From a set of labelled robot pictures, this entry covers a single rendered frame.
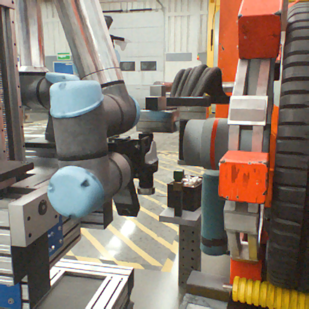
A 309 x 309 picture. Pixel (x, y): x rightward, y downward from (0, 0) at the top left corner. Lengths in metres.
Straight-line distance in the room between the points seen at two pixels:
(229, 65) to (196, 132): 0.57
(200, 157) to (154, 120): 0.19
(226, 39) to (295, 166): 0.90
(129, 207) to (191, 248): 1.07
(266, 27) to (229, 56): 0.72
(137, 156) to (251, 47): 0.30
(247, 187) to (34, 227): 0.44
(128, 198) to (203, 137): 0.29
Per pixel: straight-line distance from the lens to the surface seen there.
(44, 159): 1.25
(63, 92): 0.48
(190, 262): 1.77
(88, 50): 0.61
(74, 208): 0.48
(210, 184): 1.03
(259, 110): 0.63
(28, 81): 1.30
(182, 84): 0.73
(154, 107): 0.73
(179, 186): 1.42
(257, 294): 0.89
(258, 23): 0.68
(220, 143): 0.85
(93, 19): 0.62
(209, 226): 1.08
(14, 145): 1.11
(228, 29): 1.41
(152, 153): 0.74
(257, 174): 0.55
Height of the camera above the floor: 1.00
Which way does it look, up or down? 12 degrees down
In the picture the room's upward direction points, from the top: straight up
